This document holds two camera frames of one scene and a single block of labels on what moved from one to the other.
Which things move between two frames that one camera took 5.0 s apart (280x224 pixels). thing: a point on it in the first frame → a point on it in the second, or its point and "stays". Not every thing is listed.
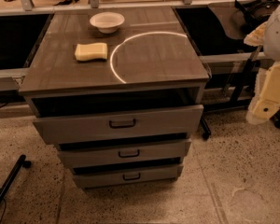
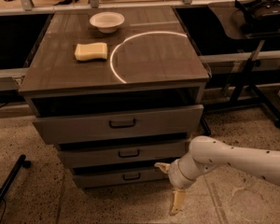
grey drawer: (175, 121) stays
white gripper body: (279, 36) → (175, 175)
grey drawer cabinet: (125, 120) stays
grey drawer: (114, 176) stays
